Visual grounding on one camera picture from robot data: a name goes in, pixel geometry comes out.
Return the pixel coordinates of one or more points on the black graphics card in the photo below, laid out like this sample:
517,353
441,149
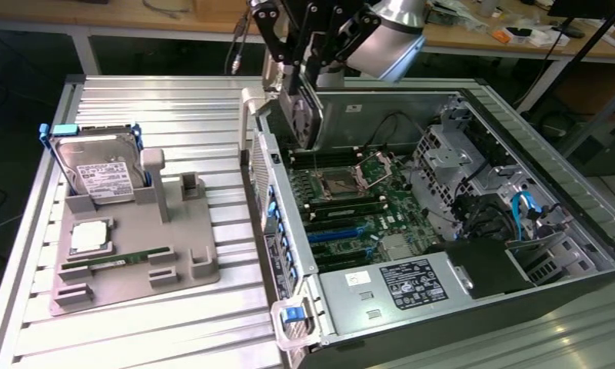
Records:
304,115

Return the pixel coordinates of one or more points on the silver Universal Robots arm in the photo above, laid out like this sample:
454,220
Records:
390,46

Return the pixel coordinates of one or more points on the small orange item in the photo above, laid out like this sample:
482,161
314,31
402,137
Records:
501,35

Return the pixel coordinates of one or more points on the wooden desk with grey legs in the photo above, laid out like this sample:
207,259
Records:
523,50
107,21

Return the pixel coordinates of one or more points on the white and black device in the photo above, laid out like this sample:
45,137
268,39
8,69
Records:
538,38

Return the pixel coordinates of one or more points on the grey metal disk bay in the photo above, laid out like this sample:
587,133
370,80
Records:
441,157

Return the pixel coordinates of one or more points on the metal socket cover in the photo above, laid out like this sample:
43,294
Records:
363,175

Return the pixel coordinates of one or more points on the CPU socket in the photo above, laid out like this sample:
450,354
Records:
338,184

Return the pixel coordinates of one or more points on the black monitor with stand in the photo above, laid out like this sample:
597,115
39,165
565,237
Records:
594,7

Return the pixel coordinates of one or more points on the black slanted pole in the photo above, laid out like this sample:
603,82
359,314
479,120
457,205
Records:
598,32

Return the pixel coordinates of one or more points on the hard disk in blue carrier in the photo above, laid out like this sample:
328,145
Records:
107,173

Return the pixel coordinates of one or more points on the green motherboard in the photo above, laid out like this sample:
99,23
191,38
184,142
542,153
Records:
399,215

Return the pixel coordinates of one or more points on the blue expansion slot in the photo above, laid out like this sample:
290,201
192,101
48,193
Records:
335,234

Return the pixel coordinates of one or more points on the silver chipset heatsink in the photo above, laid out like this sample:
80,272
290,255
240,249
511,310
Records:
397,248

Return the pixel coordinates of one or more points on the silver CPU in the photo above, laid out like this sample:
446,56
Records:
89,236

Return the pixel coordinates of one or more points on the green RAM stick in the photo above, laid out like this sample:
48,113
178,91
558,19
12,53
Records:
112,261

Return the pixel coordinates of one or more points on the grey parts rack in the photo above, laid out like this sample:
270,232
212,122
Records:
134,276

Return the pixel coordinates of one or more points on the grey power supply unit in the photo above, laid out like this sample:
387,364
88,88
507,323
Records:
348,307

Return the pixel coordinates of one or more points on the black open PC case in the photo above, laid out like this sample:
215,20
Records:
493,319

